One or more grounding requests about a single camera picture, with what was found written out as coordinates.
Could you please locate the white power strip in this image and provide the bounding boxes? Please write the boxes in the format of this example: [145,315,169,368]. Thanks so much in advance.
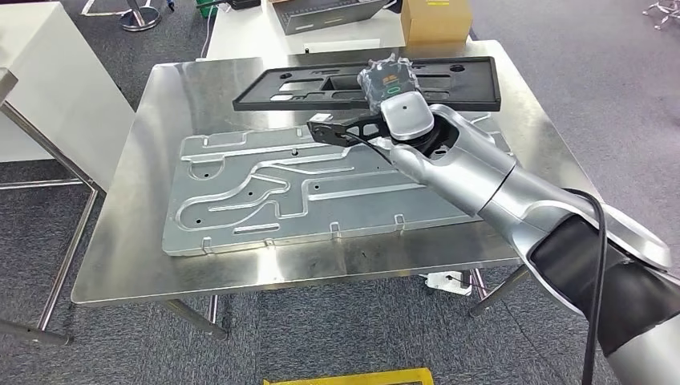
[424,270,474,297]

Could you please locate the white table steel legs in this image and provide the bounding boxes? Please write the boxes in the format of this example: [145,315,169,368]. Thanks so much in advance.
[0,1,136,347]

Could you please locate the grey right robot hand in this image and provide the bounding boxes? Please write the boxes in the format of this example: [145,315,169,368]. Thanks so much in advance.
[357,53,421,114]

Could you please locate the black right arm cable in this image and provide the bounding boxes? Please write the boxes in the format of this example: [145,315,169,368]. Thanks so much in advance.
[563,187,609,385]

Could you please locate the black plastic licence plate frame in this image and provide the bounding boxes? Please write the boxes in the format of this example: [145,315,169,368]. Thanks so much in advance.
[233,56,502,112]

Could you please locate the orange box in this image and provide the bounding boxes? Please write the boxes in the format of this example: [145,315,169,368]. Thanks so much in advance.
[399,0,474,47]

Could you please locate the yellow floor tape square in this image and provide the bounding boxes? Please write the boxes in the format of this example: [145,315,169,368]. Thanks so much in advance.
[262,367,435,385]

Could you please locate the stainless steel workbench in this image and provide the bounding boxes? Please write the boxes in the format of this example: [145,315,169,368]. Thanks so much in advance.
[70,39,604,341]

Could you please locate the thin black camera cable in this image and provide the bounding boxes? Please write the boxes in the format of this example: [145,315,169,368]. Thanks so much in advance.
[339,132,393,166]

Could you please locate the stamped steel sheet panel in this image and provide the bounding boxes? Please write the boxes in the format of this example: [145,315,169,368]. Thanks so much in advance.
[161,111,514,257]

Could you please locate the chair caster base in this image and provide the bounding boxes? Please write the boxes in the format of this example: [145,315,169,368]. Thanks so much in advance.
[642,0,680,30]

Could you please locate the chrome stanchion post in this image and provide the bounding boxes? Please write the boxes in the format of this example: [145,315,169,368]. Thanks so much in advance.
[79,0,162,32]

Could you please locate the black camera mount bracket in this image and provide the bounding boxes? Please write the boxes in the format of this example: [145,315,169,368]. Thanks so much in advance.
[306,111,395,147]

